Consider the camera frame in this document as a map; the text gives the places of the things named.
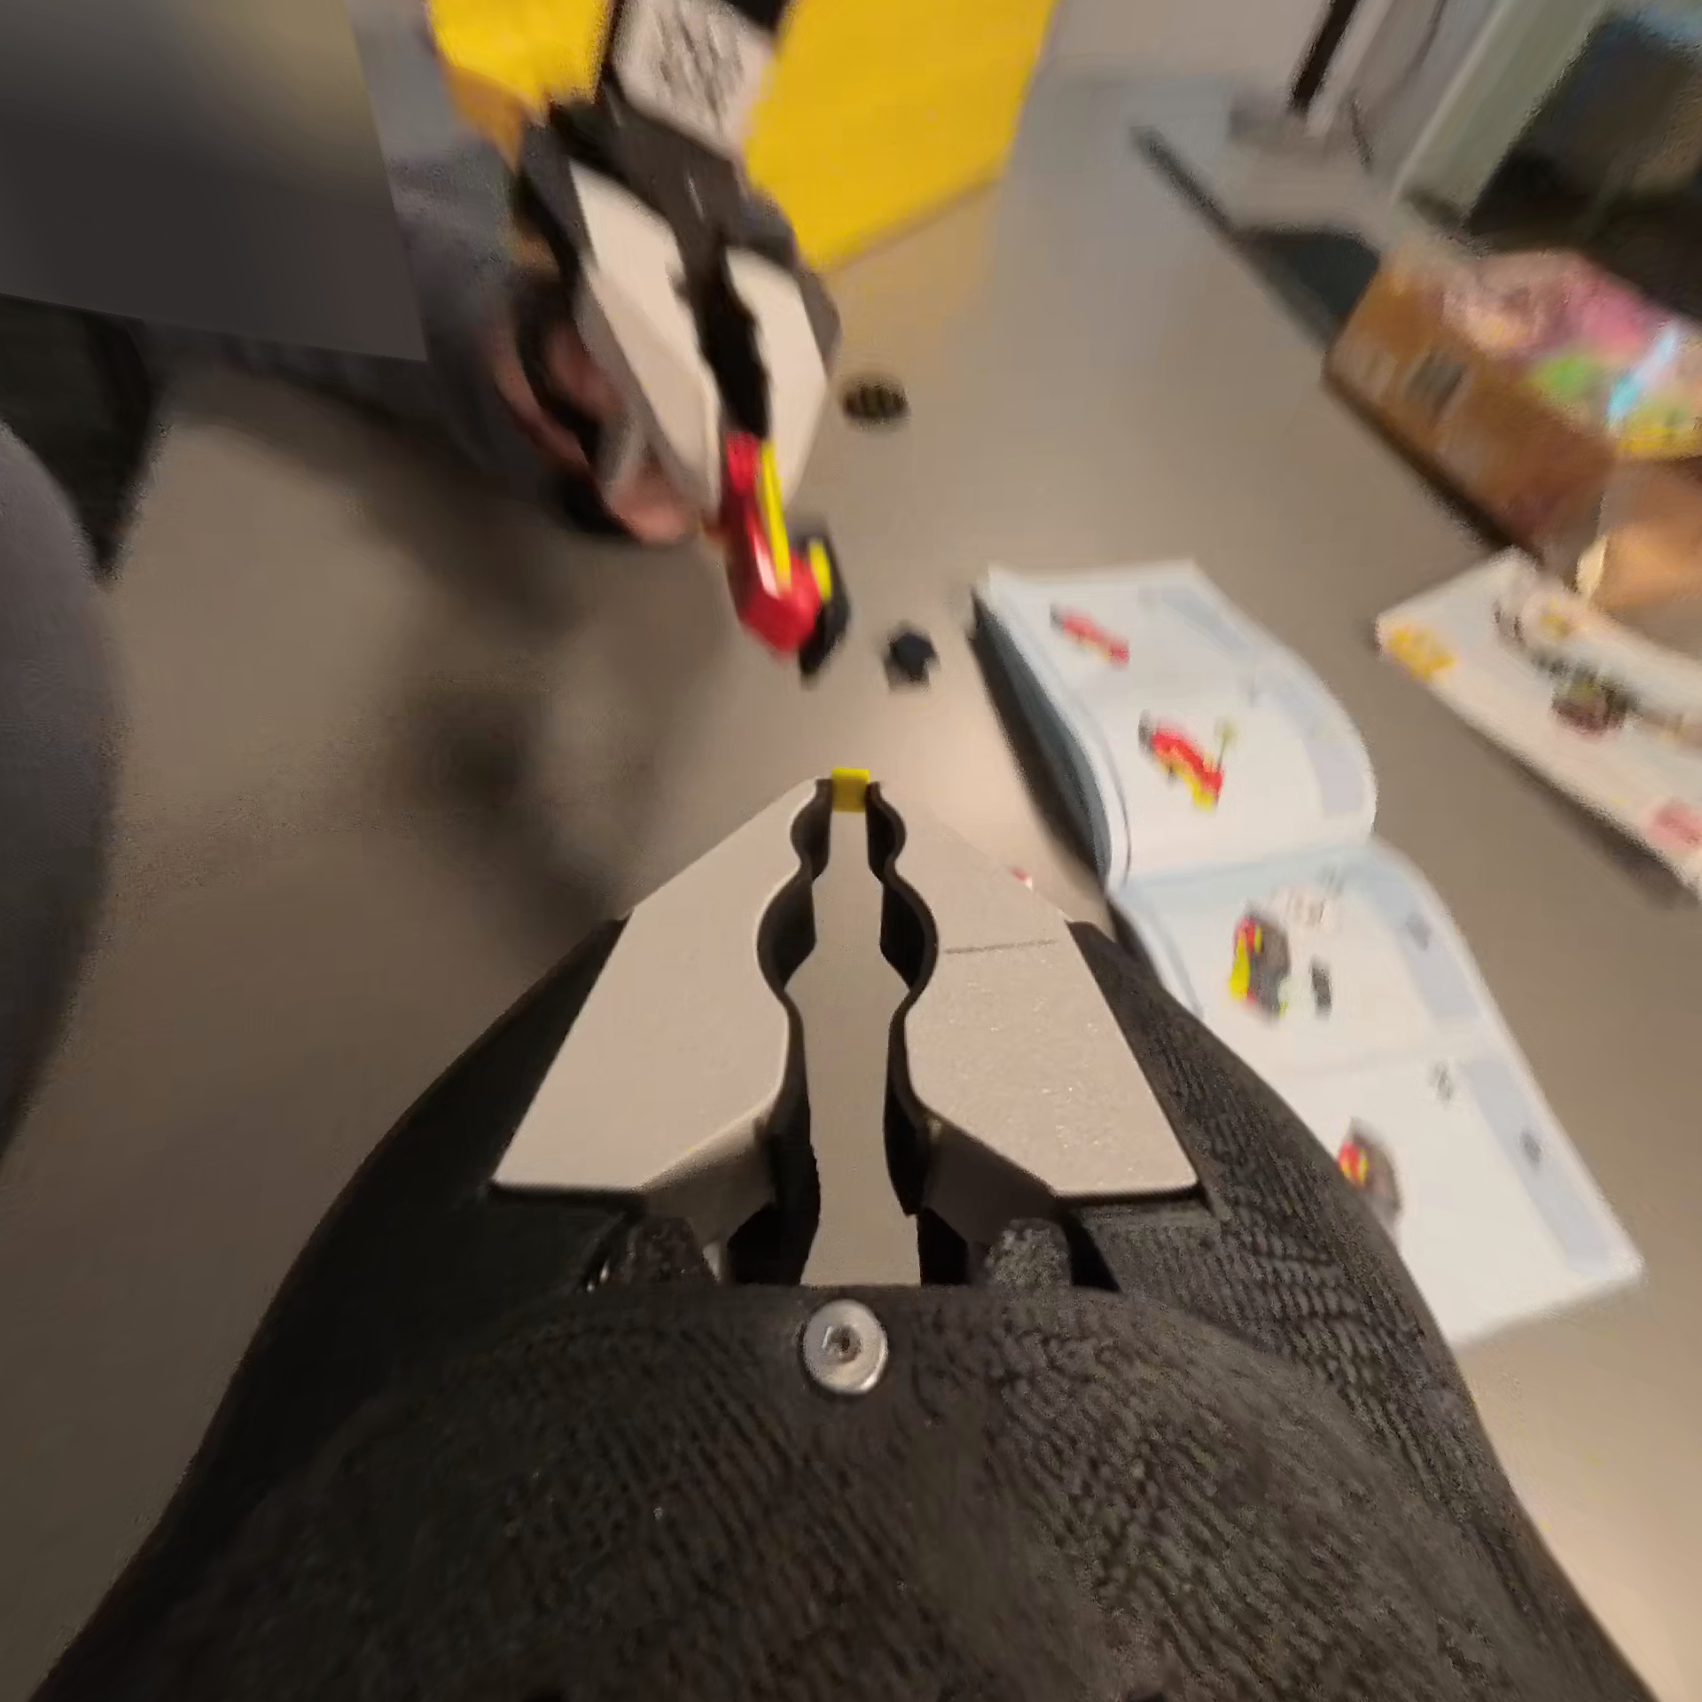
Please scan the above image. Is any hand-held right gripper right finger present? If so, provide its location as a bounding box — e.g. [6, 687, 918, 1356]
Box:
[867, 785, 1202, 1219]

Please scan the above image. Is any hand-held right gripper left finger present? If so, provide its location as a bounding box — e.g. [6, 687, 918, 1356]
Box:
[489, 781, 833, 1253]

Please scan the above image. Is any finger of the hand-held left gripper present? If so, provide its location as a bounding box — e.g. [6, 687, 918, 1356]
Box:
[724, 254, 833, 501]
[565, 167, 746, 501]

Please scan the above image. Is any red yellow lego model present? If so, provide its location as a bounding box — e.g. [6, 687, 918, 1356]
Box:
[712, 431, 854, 673]

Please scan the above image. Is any person's left forearm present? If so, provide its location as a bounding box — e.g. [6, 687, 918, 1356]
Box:
[386, 134, 561, 495]

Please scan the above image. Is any orange cardboard lego box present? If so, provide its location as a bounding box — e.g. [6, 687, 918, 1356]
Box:
[1328, 240, 1702, 587]

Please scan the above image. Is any person's left hand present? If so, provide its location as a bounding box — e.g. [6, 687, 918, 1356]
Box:
[532, 318, 707, 548]

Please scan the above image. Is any yellow plastic bin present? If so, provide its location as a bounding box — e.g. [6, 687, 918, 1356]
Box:
[426, 0, 1067, 273]

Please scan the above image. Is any open instruction booklet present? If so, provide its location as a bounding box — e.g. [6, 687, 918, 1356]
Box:
[970, 559, 1643, 1345]

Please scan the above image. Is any closed instruction booklet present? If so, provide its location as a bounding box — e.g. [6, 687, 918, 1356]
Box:
[1377, 551, 1702, 894]

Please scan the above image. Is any person's grey sweater torso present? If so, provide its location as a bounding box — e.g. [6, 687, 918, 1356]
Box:
[0, 426, 123, 1146]

